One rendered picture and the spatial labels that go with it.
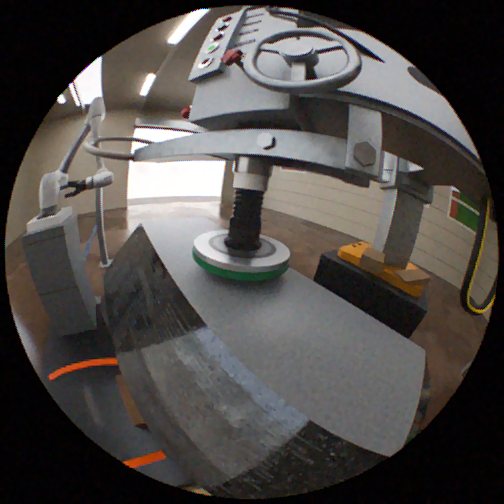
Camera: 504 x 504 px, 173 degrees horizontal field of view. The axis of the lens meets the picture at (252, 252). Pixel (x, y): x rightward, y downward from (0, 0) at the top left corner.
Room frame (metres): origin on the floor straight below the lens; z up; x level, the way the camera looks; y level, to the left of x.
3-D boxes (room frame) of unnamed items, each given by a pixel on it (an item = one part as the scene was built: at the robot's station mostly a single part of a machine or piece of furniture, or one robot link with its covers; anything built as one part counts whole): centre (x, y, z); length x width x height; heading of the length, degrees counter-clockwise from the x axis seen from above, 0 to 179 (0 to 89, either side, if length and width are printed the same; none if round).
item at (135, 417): (0.12, 0.45, 0.07); 0.30 x 0.12 x 0.12; 43
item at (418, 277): (0.48, -0.73, 0.80); 0.20 x 0.10 x 0.05; 86
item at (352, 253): (0.71, -0.74, 0.76); 0.49 x 0.49 x 0.05; 40
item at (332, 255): (0.71, -0.74, 0.37); 0.66 x 0.66 x 0.74; 40
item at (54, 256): (0.45, 1.34, 0.40); 0.50 x 0.50 x 0.80; 46
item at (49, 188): (0.46, 1.34, 1.02); 0.18 x 0.16 x 0.22; 49
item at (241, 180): (0.36, 0.02, 1.00); 0.07 x 0.07 x 0.04
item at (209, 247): (0.36, 0.02, 0.85); 0.21 x 0.21 x 0.01
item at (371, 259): (0.59, -0.52, 0.81); 0.20 x 0.10 x 0.05; 138
